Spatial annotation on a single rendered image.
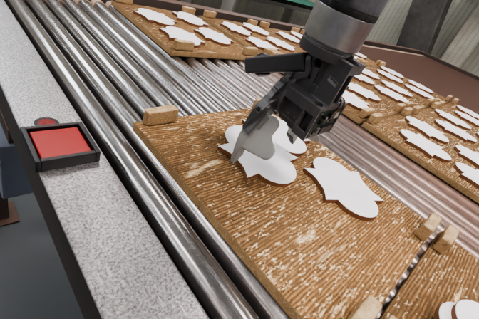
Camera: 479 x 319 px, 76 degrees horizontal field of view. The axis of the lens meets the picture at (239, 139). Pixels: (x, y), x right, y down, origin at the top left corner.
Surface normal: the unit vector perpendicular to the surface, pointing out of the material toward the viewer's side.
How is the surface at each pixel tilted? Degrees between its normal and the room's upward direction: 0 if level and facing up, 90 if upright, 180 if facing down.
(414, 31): 90
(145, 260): 0
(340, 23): 94
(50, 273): 0
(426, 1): 90
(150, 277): 0
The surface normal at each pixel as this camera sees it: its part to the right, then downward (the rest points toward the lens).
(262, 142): -0.42, -0.26
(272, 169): 0.32, -0.76
